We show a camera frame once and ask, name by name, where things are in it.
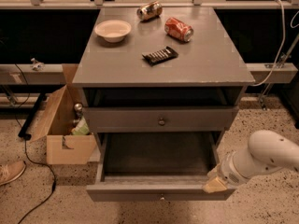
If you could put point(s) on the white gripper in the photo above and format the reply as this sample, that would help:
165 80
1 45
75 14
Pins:
229 173

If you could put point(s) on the grey drawer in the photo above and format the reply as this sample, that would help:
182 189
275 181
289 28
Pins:
159 119
136 167

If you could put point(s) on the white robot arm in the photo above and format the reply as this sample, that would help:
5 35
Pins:
266 152

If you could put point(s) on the grey top drawer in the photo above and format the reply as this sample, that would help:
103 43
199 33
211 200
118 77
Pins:
159 119

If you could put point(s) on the grey wooden drawer cabinet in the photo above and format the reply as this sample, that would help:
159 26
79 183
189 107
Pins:
207 72

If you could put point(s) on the black snack bar wrapper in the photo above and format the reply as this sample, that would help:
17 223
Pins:
160 56

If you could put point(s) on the green bag in box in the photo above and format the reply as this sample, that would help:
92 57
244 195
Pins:
81 128

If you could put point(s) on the open cardboard box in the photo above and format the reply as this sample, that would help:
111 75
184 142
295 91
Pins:
58 121

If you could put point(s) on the silver bottle in box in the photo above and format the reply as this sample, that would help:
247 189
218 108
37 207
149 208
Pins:
78 107

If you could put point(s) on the red soda can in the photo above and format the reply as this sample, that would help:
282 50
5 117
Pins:
178 29

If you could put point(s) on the white ceramic bowl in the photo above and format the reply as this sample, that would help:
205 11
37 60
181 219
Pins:
113 31

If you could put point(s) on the gold soda can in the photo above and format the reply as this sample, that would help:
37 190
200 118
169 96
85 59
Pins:
149 11

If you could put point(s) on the black metal leg bar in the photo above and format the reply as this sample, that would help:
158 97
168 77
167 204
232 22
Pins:
23 132

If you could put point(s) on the tan sneaker shoe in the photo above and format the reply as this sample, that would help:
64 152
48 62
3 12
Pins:
11 172

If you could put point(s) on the clear plastic object on rail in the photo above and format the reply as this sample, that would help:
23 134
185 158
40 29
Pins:
36 65

